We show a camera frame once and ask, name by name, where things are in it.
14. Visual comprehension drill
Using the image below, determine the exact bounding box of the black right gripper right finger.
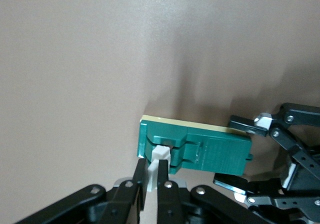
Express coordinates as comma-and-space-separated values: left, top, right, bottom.
156, 159, 272, 224

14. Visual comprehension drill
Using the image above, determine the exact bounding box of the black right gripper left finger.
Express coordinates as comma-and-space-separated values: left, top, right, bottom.
14, 158, 148, 224

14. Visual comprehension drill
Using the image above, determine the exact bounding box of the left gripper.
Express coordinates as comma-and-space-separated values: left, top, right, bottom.
213, 102, 320, 224

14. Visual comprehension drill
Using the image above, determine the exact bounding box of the green load switch white handle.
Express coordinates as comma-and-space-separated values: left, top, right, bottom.
136, 114, 255, 193

